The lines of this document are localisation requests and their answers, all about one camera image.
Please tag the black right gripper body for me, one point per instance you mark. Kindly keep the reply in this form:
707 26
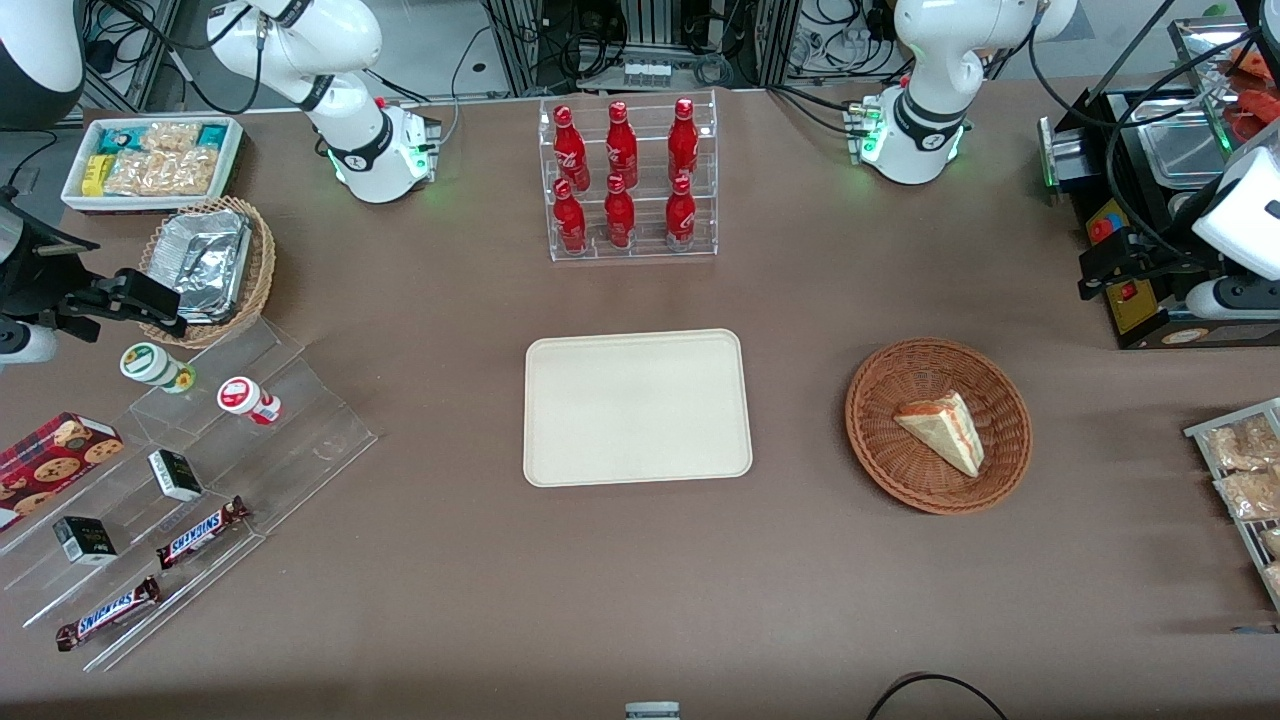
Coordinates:
30 281

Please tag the triangle sandwich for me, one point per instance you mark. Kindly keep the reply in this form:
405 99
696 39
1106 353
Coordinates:
945 430

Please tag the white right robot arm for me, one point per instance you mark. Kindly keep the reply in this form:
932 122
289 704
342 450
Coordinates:
340 40

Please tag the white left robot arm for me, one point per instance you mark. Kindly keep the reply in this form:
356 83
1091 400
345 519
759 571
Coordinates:
930 60

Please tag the oval tan wicker basket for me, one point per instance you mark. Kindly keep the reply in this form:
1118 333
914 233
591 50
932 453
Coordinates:
262 270

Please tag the tray of packaged snacks right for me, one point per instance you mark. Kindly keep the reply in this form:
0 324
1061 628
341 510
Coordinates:
1200 430

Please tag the round brown wicker basket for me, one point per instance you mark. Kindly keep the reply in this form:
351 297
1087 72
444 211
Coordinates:
900 475

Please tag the cream plastic tray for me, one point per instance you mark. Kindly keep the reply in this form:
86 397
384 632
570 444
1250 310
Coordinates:
640 410

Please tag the black food warmer machine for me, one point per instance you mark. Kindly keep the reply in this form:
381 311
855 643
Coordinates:
1140 315

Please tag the green lid yogurt cup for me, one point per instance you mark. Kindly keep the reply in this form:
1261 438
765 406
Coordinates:
150 364

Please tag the silver foil container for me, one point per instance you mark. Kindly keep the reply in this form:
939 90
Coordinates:
205 265

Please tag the white snack bin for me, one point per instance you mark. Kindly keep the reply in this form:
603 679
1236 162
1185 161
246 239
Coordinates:
70 195

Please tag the steel pan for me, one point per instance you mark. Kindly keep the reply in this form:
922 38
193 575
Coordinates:
1185 150

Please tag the yellow snack pack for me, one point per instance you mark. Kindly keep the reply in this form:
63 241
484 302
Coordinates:
95 175

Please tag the clear cracker bag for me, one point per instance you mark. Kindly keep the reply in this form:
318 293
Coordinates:
165 172

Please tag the red lid yogurt cup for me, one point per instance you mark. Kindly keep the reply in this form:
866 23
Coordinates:
242 396

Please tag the teal snack pack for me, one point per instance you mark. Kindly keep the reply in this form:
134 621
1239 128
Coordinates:
122 140

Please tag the red cookie box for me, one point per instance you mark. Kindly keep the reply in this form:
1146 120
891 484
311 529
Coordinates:
50 465

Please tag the small black box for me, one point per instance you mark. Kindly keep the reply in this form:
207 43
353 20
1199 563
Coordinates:
85 540
176 476

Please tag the clear acrylic stepped display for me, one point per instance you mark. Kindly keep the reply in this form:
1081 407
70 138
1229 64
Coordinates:
300 430

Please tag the clear fried snack bag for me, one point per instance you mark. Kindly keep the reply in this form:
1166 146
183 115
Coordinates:
1240 445
1250 495

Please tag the snickers bar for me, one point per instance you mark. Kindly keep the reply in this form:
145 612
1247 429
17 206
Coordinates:
108 614
200 533

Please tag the red cola bottle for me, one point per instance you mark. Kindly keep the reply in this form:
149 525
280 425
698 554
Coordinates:
621 145
570 220
683 140
681 215
571 150
619 215

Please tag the clear acrylic bottle rack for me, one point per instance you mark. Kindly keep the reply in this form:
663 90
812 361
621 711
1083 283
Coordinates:
650 252

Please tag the white power strip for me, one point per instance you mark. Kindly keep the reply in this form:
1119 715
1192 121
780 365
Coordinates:
647 73

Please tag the grey device edge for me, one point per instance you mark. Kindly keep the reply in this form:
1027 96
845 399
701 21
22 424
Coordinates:
652 711

